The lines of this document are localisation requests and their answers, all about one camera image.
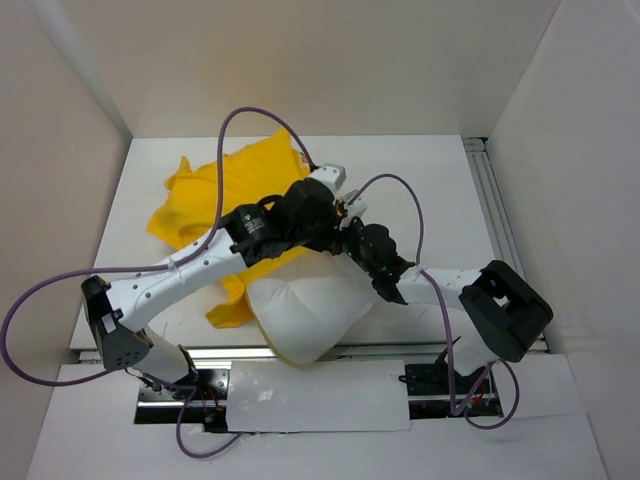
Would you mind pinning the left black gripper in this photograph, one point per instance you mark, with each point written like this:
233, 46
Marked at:
325, 243

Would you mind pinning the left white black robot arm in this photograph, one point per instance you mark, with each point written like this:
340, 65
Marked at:
119, 312

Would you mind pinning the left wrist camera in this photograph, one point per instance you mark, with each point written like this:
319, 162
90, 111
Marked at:
330, 175

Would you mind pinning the white pillow with yellow edge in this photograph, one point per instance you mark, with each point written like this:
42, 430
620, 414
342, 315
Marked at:
305, 307

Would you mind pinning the aluminium rail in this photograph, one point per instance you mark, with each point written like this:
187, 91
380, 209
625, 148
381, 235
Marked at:
492, 205
343, 351

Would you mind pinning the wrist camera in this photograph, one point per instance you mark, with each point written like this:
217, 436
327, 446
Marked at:
349, 207
330, 175

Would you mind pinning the aluminium rail right side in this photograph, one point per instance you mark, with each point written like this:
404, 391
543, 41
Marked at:
492, 205

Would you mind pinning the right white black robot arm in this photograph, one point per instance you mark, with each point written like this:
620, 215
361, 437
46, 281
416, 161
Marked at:
508, 315

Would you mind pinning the yellow pillowcase with white print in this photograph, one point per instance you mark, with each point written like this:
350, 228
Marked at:
264, 168

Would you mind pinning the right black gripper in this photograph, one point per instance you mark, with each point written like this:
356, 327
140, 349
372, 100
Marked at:
355, 223

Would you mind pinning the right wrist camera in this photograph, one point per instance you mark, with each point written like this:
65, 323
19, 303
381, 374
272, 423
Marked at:
349, 207

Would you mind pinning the aluminium rail front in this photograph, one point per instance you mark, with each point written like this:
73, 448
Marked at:
343, 351

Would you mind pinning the white cover plate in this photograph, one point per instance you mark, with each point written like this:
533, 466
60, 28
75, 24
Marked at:
333, 396

